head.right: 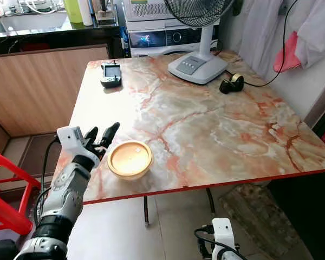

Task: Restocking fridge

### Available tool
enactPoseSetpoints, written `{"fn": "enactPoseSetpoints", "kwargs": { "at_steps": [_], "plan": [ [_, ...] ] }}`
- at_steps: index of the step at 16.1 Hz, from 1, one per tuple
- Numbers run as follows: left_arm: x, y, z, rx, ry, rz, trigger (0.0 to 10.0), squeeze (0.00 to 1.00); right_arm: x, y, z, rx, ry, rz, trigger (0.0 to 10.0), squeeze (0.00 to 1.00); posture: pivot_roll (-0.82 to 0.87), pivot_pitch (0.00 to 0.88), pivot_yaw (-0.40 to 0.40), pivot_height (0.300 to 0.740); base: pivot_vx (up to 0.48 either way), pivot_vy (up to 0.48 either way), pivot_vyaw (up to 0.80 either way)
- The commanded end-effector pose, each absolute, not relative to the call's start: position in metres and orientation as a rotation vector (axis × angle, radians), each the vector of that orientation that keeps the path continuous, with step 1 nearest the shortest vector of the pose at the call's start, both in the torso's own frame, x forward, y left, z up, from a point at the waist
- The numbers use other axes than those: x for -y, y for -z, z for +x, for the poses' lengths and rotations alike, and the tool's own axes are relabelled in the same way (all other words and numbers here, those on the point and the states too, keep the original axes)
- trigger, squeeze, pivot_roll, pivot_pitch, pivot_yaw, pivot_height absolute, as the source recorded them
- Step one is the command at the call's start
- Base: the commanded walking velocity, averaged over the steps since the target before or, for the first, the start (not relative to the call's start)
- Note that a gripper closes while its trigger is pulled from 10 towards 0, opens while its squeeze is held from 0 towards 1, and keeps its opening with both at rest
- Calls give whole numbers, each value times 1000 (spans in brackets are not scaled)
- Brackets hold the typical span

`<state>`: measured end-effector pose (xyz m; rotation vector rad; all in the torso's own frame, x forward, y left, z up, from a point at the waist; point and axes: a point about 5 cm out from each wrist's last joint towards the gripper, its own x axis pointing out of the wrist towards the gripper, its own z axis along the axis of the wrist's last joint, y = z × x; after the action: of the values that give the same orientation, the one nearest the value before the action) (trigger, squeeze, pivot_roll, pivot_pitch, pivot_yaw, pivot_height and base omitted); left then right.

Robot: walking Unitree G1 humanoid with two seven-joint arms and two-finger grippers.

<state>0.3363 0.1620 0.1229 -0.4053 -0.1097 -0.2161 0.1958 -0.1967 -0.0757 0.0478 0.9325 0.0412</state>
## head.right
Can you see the white washing machine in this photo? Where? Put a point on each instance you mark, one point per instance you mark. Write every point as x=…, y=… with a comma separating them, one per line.
x=151, y=39

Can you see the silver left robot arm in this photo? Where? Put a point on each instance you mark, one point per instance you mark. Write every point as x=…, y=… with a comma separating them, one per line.
x=67, y=197

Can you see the white bottle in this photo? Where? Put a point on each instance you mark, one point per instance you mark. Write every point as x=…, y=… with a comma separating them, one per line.
x=85, y=13

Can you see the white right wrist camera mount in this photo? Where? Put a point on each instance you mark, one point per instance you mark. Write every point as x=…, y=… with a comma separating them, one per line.
x=223, y=235

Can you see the grey handheld controller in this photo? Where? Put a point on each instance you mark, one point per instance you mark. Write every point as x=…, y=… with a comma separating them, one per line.
x=111, y=74

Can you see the tan lidded plastic bowl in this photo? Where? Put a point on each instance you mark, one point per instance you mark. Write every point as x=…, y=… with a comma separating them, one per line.
x=130, y=158

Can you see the white pedestal fan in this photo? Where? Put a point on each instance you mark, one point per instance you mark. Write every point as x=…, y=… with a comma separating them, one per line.
x=195, y=66

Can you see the green bottle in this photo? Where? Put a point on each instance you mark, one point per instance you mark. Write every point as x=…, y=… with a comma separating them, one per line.
x=72, y=11

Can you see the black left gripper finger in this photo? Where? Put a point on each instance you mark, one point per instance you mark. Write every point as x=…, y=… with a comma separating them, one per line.
x=111, y=134
x=92, y=135

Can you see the red plastic stool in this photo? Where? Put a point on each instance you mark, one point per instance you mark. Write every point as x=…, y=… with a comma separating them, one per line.
x=2, y=208

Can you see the marble top table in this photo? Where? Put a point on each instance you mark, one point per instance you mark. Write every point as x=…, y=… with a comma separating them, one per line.
x=211, y=135

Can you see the black and gold tape roll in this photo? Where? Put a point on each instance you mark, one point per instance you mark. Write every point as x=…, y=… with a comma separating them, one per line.
x=231, y=83

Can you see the white hanging garment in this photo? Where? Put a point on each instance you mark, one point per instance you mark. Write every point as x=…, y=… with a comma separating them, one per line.
x=260, y=27

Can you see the dark brown door mat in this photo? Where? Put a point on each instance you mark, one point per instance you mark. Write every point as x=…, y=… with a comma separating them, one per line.
x=35, y=154

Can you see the pink hanging cloth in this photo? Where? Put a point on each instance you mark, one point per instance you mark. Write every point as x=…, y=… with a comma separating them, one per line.
x=287, y=57

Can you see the wooden cabinet front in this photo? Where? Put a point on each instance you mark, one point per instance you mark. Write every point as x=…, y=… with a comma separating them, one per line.
x=38, y=86

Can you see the black counter with sink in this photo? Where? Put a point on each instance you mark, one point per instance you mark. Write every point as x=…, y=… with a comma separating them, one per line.
x=32, y=21

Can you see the brown woven rug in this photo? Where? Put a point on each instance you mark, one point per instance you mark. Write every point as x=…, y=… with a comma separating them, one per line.
x=254, y=222

